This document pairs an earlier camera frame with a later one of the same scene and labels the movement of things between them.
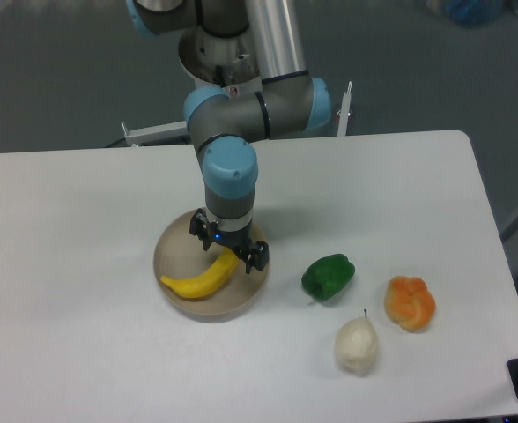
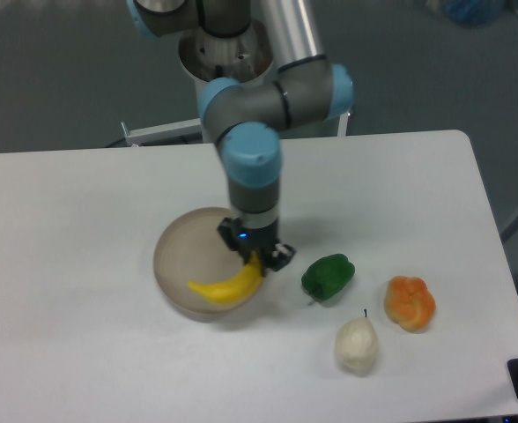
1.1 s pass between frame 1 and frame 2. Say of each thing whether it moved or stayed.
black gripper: moved
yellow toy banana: moved
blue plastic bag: stayed
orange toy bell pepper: stayed
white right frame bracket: stayed
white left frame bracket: stayed
